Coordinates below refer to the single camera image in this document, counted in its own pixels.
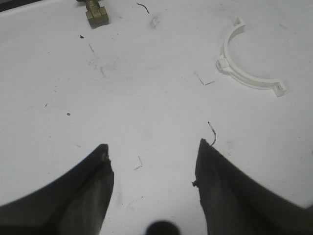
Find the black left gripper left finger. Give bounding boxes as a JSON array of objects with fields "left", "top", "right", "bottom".
[{"left": 0, "top": 144, "right": 114, "bottom": 235}]

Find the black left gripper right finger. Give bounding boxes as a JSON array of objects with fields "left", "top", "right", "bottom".
[{"left": 193, "top": 139, "right": 313, "bottom": 235}]

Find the white half-ring pipe clamp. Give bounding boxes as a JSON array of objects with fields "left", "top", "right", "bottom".
[{"left": 216, "top": 17, "right": 287, "bottom": 97}]

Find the brass valve red handwheel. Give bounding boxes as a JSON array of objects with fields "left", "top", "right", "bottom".
[{"left": 77, "top": 0, "right": 109, "bottom": 28}]

